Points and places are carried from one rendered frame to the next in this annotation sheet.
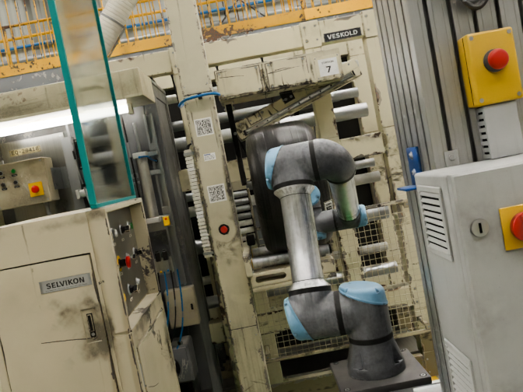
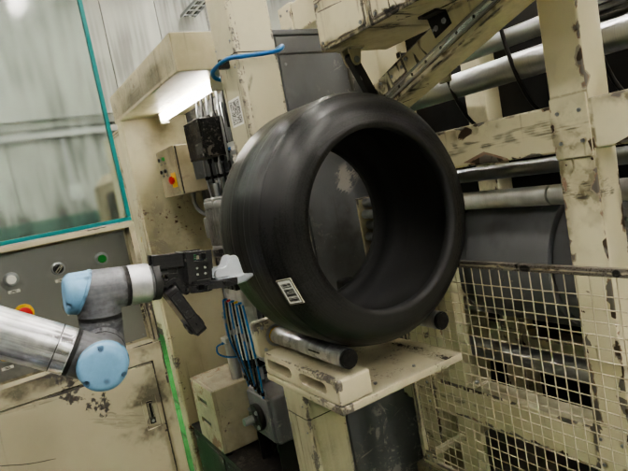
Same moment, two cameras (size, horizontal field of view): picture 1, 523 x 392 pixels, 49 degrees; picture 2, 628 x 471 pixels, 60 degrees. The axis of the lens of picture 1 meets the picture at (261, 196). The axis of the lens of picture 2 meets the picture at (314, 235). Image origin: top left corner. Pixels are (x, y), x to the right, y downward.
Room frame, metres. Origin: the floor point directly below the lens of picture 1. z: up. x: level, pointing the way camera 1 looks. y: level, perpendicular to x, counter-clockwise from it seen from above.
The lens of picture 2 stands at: (1.81, -1.20, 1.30)
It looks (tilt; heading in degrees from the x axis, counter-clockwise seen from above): 6 degrees down; 60
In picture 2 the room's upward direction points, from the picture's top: 11 degrees counter-clockwise
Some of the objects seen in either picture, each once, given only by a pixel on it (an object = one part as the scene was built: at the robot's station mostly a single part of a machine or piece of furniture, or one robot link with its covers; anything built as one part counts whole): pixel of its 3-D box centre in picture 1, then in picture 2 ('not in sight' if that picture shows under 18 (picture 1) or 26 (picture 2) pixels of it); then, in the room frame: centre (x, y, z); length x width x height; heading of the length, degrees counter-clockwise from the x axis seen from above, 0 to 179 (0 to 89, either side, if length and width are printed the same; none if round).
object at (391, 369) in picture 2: (291, 273); (360, 365); (2.54, -0.07, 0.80); 0.37 x 0.36 x 0.02; 0
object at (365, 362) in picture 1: (373, 350); not in sight; (1.47, -0.21, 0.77); 0.15 x 0.15 x 0.10
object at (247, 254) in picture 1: (248, 258); (317, 319); (2.54, 0.11, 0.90); 0.40 x 0.03 x 0.10; 0
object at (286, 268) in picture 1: (292, 271); (312, 370); (2.40, -0.07, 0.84); 0.36 x 0.09 x 0.06; 90
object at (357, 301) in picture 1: (362, 307); not in sight; (1.47, -0.20, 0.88); 0.13 x 0.12 x 0.14; 80
